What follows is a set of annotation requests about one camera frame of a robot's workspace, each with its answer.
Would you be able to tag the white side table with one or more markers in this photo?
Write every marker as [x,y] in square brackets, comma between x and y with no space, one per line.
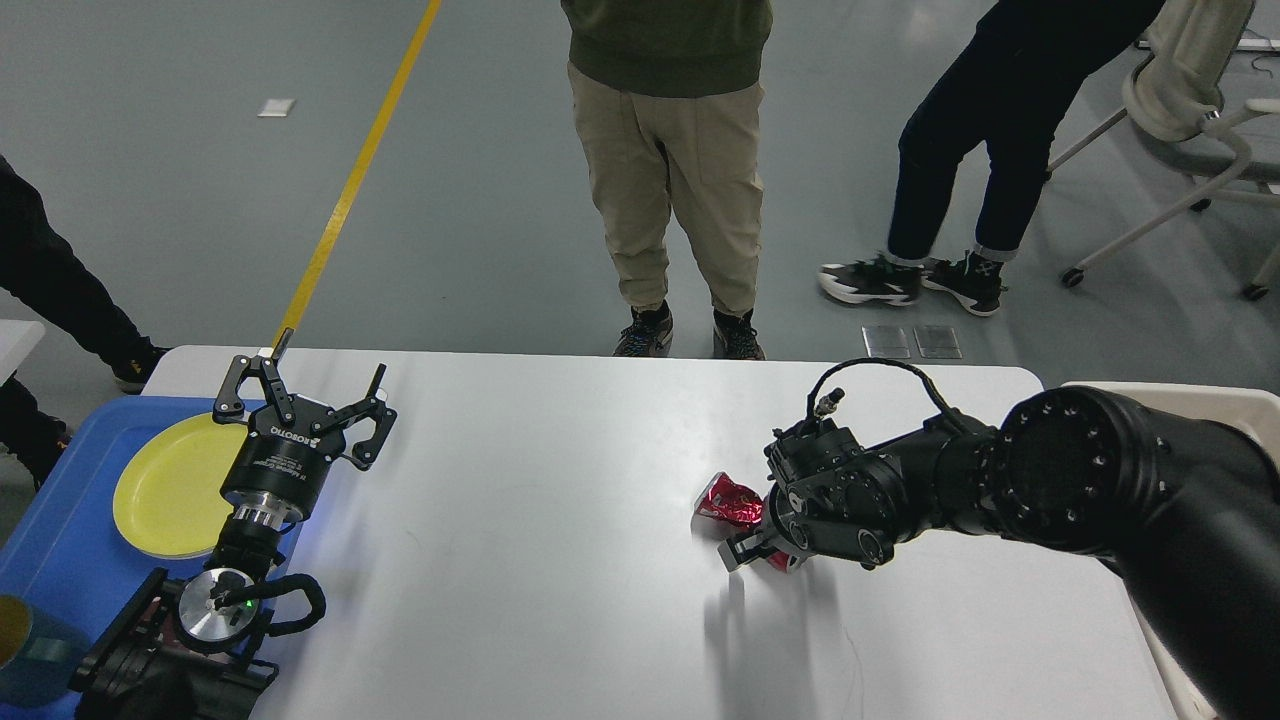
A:
[18,338]

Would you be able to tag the yellow plate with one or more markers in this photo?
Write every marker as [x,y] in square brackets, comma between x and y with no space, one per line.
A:
[168,503]

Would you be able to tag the crushed red soda can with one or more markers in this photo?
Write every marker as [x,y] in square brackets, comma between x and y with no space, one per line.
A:
[735,508]

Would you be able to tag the dark teal mug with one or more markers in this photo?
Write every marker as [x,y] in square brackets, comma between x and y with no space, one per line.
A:
[39,654]

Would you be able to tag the white office chair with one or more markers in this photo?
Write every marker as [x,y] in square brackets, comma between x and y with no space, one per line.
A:
[1175,104]

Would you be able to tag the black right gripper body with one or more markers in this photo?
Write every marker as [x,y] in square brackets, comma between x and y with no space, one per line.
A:
[805,534]

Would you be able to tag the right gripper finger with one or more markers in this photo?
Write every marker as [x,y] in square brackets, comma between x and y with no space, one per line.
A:
[760,544]

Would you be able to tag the person in black clothes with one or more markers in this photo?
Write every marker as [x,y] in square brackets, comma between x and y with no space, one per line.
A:
[39,268]

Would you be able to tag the metal floor socket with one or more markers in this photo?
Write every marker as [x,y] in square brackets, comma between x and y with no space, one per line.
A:
[938,342]
[887,342]

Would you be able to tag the metal floor socket left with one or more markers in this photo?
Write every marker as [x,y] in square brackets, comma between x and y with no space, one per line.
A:
[887,342]

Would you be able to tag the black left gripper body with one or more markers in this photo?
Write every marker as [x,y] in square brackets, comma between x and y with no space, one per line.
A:
[287,462]

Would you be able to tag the beige plastic bin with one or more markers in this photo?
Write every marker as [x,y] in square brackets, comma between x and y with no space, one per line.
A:
[1253,411]

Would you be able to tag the blue plastic tray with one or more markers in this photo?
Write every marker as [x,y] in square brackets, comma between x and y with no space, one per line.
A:
[67,557]

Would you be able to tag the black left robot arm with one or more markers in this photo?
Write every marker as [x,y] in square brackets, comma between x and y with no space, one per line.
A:
[186,648]

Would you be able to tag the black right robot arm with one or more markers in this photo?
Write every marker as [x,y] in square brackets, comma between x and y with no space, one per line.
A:
[1184,510]

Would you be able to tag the person in green sweater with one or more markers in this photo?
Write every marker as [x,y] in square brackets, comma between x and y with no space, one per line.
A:
[666,104]

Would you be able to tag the metal floor socket right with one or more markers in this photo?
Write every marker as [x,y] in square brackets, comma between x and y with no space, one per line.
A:
[938,342]

